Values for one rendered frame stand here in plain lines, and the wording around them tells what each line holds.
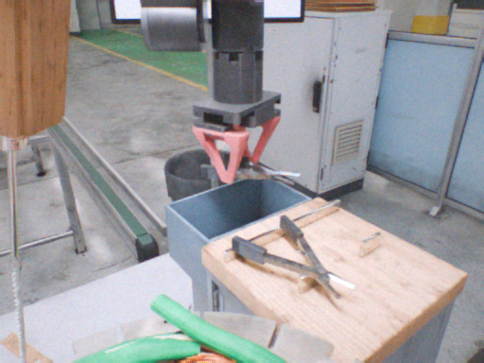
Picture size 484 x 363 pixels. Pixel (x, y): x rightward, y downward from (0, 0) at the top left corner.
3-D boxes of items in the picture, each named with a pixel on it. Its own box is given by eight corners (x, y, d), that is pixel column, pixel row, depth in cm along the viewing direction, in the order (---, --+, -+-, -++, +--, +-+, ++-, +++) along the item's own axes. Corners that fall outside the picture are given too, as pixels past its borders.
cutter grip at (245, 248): (231, 250, 40) (231, 237, 39) (235, 247, 40) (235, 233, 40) (263, 266, 38) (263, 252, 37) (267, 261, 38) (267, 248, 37)
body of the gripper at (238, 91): (190, 120, 44) (185, 52, 41) (238, 100, 52) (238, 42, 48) (237, 129, 41) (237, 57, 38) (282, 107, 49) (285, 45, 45)
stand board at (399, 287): (201, 264, 44) (200, 246, 43) (317, 211, 54) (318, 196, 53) (341, 398, 30) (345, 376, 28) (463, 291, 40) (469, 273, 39)
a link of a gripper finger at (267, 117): (207, 175, 50) (203, 103, 46) (237, 156, 55) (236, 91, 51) (252, 187, 47) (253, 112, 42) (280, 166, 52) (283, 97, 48)
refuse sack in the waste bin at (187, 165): (157, 218, 207) (150, 159, 192) (218, 198, 227) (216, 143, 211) (191, 255, 179) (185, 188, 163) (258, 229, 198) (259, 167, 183)
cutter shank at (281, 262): (263, 261, 37) (263, 256, 37) (266, 257, 38) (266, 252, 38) (323, 281, 35) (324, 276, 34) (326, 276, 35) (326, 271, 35)
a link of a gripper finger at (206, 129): (194, 182, 48) (189, 109, 44) (227, 163, 53) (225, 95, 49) (240, 197, 44) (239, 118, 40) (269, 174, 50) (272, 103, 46)
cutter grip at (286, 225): (279, 227, 44) (279, 215, 43) (285, 225, 44) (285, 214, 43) (296, 247, 40) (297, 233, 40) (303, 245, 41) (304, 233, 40)
